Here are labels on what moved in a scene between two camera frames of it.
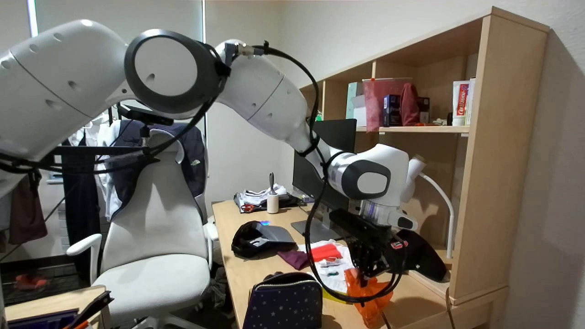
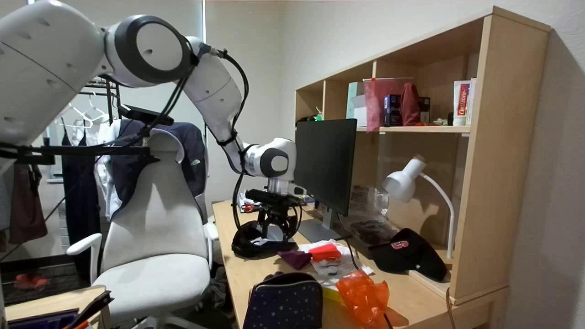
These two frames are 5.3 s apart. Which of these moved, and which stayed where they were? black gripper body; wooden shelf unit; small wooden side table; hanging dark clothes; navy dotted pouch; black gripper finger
Moved: black gripper body; black gripper finger
Stayed: small wooden side table; navy dotted pouch; hanging dark clothes; wooden shelf unit
